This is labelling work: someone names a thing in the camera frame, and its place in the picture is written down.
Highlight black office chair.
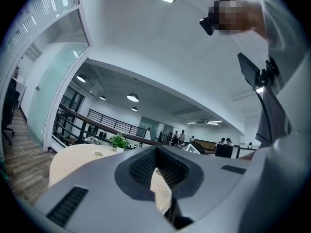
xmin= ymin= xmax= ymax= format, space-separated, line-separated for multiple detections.
xmin=0 ymin=78 xmax=20 ymax=146

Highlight frosted glass door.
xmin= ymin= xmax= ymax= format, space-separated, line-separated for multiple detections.
xmin=27 ymin=8 xmax=91 ymax=151

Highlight person's grey shirt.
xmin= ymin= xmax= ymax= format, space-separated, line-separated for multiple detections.
xmin=255 ymin=0 xmax=311 ymax=144

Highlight black metal railing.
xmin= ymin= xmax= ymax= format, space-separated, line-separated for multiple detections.
xmin=87 ymin=108 xmax=149 ymax=138

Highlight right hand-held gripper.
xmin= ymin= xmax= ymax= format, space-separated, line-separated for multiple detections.
xmin=182 ymin=141 xmax=206 ymax=155

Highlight black cable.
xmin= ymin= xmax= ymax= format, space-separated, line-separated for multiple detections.
xmin=254 ymin=90 xmax=273 ymax=144

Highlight black clamp mount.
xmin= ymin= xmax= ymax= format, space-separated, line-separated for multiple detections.
xmin=256 ymin=56 xmax=280 ymax=87

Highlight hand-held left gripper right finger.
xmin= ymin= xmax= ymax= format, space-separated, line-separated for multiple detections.
xmin=156 ymin=145 xmax=204 ymax=200

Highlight wooden-topped black railing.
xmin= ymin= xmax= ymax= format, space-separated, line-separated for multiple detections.
xmin=52 ymin=102 xmax=162 ymax=154

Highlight potted green plant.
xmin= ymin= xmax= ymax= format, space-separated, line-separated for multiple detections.
xmin=109 ymin=133 xmax=131 ymax=154

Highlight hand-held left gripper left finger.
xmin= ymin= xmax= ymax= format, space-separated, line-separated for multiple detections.
xmin=114 ymin=145 xmax=157 ymax=202

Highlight black chest-mounted device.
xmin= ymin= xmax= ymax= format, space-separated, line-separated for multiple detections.
xmin=237 ymin=52 xmax=261 ymax=92

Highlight frosted glass partition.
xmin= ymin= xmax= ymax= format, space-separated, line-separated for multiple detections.
xmin=139 ymin=116 xmax=161 ymax=141

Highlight person's head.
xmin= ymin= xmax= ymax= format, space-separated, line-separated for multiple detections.
xmin=208 ymin=0 xmax=267 ymax=40

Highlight white window blinds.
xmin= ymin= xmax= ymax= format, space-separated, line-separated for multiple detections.
xmin=0 ymin=0 xmax=81 ymax=92

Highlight black head camera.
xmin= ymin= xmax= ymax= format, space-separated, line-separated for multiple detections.
xmin=199 ymin=17 xmax=216 ymax=36

